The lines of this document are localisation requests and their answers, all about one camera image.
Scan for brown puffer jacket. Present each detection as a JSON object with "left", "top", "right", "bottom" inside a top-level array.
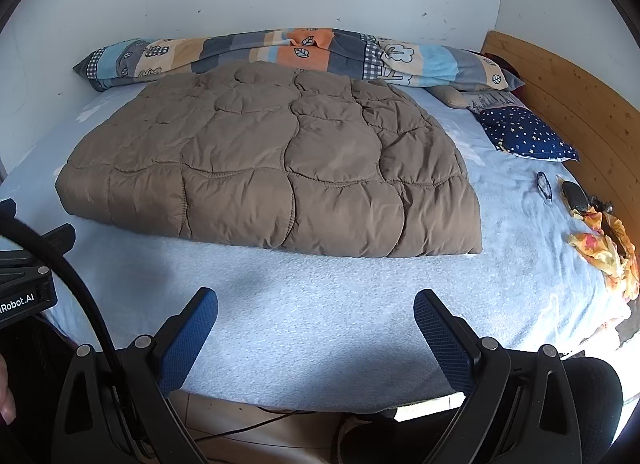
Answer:
[{"left": 55, "top": 61, "right": 482, "bottom": 258}]

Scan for person left hand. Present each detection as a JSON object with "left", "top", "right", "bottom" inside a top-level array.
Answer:
[{"left": 0, "top": 356, "right": 16, "bottom": 425}]

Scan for yellow orange floral cloth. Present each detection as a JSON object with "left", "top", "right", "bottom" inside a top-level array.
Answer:
[{"left": 558, "top": 177, "right": 639, "bottom": 302}]

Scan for light blue cloud bedsheet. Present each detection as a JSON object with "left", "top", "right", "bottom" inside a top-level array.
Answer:
[{"left": 0, "top": 80, "right": 634, "bottom": 414}]

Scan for patchwork rolled blanket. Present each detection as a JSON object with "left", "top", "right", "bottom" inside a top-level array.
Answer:
[{"left": 74, "top": 28, "right": 524, "bottom": 91}]

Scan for black patterned glasses case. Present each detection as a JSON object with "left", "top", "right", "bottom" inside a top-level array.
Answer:
[{"left": 561, "top": 181, "right": 590, "bottom": 214}]

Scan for navy star pillow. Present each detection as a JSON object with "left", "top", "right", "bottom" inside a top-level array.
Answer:
[{"left": 474, "top": 106, "right": 579, "bottom": 162}]

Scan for wooden headboard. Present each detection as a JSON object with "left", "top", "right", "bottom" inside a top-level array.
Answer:
[{"left": 482, "top": 31, "right": 640, "bottom": 244}]

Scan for grey printed pillow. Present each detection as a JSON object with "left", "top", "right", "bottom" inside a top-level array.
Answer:
[{"left": 461, "top": 90, "right": 524, "bottom": 113}]

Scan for beige small cushion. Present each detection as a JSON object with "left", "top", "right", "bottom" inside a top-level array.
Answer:
[{"left": 427, "top": 86, "right": 470, "bottom": 109}]

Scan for thin black floor cable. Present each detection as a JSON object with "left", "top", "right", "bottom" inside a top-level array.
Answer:
[{"left": 192, "top": 405, "right": 352, "bottom": 445}]

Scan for purple frame eyeglasses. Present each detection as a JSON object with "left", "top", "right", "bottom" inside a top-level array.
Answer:
[{"left": 536, "top": 172, "right": 553, "bottom": 203}]

